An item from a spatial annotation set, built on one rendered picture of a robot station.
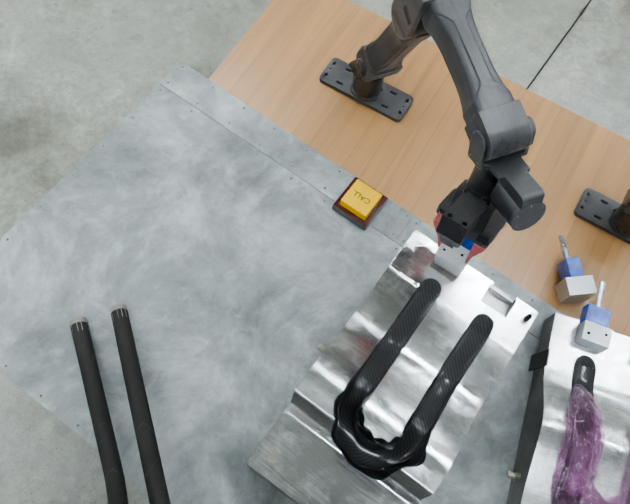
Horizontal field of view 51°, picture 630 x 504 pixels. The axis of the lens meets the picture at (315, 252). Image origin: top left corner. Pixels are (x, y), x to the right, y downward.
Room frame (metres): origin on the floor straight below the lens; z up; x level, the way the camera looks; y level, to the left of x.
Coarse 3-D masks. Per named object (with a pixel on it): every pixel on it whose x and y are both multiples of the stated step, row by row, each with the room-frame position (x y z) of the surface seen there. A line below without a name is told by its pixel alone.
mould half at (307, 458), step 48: (384, 288) 0.40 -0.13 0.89; (480, 288) 0.43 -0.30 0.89; (336, 336) 0.29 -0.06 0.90; (432, 336) 0.33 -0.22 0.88; (336, 384) 0.21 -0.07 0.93; (384, 384) 0.22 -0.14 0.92; (480, 384) 0.26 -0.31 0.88; (288, 432) 0.13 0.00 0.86; (384, 432) 0.15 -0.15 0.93; (432, 432) 0.16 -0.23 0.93; (288, 480) 0.06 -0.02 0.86; (336, 480) 0.07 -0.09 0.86; (384, 480) 0.08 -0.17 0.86; (432, 480) 0.09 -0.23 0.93
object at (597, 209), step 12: (588, 192) 0.70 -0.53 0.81; (588, 204) 0.68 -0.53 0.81; (600, 204) 0.68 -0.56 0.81; (612, 204) 0.69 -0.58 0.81; (576, 216) 0.65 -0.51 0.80; (588, 216) 0.65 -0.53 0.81; (600, 216) 0.65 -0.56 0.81; (612, 216) 0.66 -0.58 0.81; (624, 216) 0.64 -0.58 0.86; (600, 228) 0.63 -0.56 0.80; (612, 228) 0.63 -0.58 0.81; (624, 228) 0.62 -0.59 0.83; (624, 240) 0.61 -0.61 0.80
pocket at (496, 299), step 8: (488, 288) 0.44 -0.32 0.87; (496, 288) 0.44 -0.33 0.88; (488, 296) 0.42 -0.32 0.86; (496, 296) 0.43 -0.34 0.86; (504, 296) 0.42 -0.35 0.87; (488, 304) 0.41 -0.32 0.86; (496, 304) 0.41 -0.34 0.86; (504, 304) 0.41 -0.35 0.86; (512, 304) 0.41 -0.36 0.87; (504, 312) 0.40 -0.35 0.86
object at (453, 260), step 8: (464, 240) 0.49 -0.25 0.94; (440, 248) 0.46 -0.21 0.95; (448, 248) 0.46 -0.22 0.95; (456, 248) 0.47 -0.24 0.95; (464, 248) 0.47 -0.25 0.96; (440, 256) 0.45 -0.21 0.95; (448, 256) 0.45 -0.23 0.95; (456, 256) 0.45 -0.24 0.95; (464, 256) 0.45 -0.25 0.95; (440, 264) 0.45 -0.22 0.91; (448, 264) 0.44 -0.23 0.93; (456, 264) 0.44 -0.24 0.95; (464, 264) 0.45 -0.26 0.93; (456, 272) 0.44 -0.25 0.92
